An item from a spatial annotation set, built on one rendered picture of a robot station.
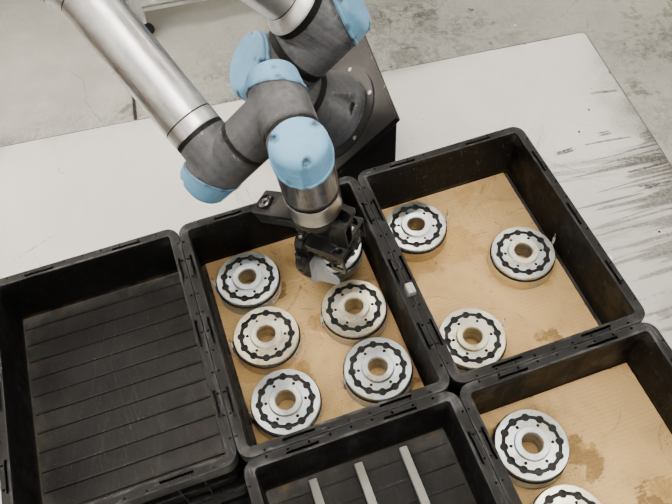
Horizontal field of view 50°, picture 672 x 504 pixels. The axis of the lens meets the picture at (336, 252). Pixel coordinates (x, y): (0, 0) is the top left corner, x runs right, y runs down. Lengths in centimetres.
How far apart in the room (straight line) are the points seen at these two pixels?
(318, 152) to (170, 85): 26
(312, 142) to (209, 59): 204
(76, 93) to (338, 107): 171
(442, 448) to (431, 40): 203
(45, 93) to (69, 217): 143
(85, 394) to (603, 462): 76
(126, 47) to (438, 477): 72
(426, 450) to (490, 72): 94
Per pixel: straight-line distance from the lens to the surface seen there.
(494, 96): 165
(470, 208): 128
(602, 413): 113
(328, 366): 111
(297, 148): 84
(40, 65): 306
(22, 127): 284
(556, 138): 159
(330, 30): 118
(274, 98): 91
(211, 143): 98
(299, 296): 117
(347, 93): 132
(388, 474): 105
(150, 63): 101
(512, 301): 118
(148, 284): 124
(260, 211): 106
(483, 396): 103
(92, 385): 118
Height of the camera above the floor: 184
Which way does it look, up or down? 56 degrees down
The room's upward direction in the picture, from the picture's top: 5 degrees counter-clockwise
